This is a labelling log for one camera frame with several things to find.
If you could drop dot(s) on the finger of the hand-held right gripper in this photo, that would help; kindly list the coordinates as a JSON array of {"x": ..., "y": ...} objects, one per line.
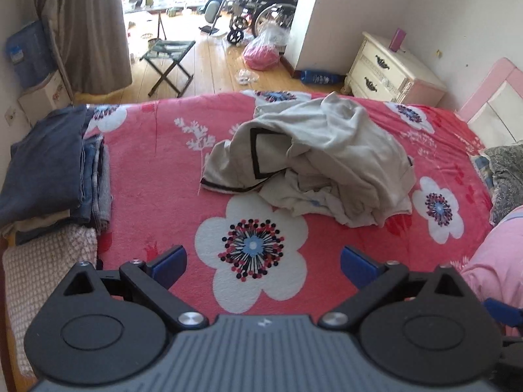
[{"x": 506, "y": 314}]

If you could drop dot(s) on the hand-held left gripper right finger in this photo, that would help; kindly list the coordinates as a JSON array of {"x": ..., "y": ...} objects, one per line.
[{"x": 359, "y": 267}]

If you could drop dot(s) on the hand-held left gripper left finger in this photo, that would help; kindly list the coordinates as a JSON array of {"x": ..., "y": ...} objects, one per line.
[{"x": 169, "y": 263}]

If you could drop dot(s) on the pink quilt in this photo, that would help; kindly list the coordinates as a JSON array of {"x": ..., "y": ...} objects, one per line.
[{"x": 498, "y": 253}]

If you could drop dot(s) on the red floral blanket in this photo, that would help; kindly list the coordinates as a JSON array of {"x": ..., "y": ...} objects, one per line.
[{"x": 155, "y": 179}]

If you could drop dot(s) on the white crumpled garment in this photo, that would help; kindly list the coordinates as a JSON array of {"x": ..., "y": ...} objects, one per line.
[{"x": 294, "y": 200}]

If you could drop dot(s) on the grey-beige crumpled garment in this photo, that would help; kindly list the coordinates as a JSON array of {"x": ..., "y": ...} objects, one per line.
[{"x": 351, "y": 143}]

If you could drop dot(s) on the checked knit cloth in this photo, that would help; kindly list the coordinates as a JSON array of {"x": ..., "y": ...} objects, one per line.
[{"x": 36, "y": 261}]

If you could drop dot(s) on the grey patterned pillow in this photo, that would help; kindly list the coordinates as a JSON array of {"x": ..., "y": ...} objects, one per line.
[{"x": 506, "y": 171}]

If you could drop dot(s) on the blue bottle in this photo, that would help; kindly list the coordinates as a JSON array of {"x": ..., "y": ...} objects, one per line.
[{"x": 322, "y": 77}]

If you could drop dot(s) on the cream nightstand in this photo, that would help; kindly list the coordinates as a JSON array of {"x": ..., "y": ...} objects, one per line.
[{"x": 388, "y": 69}]

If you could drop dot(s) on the clear plastic wrapper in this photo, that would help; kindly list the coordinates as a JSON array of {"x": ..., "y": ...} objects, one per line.
[{"x": 246, "y": 76}]

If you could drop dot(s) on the folding stool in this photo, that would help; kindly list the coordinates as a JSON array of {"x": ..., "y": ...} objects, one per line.
[{"x": 171, "y": 49}]

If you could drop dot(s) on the pink plastic bag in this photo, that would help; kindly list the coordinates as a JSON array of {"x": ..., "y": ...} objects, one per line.
[{"x": 261, "y": 55}]

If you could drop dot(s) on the purple box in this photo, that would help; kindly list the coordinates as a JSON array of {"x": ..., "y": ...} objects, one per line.
[{"x": 397, "y": 40}]

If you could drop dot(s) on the pink headboard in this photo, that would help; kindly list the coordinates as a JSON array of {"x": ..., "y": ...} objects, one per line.
[{"x": 506, "y": 69}]

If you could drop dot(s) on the brown curtain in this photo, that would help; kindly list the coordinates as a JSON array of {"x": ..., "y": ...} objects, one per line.
[{"x": 90, "y": 28}]

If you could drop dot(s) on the blue hanging bag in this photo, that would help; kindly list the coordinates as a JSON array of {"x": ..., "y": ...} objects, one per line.
[{"x": 28, "y": 53}]

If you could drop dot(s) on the small table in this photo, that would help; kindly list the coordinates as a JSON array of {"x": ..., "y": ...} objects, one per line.
[{"x": 143, "y": 8}]

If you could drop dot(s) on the grey padded support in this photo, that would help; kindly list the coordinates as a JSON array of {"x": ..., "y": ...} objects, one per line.
[{"x": 213, "y": 6}]

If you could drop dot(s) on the wheelchair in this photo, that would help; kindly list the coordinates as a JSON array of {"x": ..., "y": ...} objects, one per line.
[{"x": 245, "y": 4}]

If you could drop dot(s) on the white wall socket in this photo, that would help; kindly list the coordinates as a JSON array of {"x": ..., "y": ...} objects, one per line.
[{"x": 10, "y": 115}]

